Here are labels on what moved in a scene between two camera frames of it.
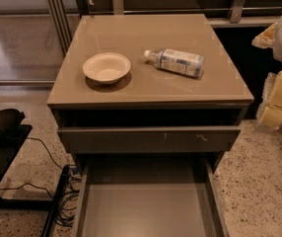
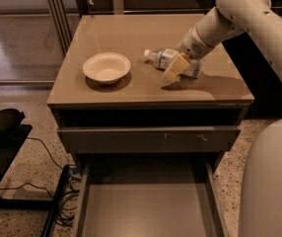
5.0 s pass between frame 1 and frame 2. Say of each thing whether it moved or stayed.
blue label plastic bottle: stayed
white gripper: moved
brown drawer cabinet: stayed
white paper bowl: stayed
